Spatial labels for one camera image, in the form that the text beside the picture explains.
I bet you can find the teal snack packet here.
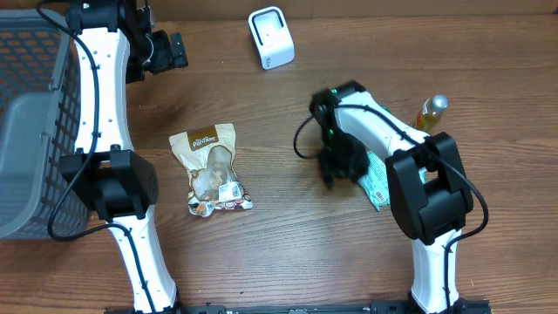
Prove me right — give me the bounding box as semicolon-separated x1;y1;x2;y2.
358;151;390;211

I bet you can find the yellow dish soap bottle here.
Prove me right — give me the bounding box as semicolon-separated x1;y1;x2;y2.
411;94;449;133

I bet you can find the brown snack pouch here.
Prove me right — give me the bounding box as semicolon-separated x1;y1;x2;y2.
169;123;253;218

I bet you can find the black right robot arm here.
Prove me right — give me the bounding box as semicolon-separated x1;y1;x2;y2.
309;81;488;313

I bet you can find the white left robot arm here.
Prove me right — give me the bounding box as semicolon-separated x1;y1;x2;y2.
60;1;188;313

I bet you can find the white barcode scanner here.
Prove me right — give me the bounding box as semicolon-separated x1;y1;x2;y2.
248;6;295;70

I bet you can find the grey plastic basket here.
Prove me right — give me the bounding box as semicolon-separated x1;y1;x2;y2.
1;10;89;239

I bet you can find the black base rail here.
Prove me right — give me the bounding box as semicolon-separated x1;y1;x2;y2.
104;298;493;314

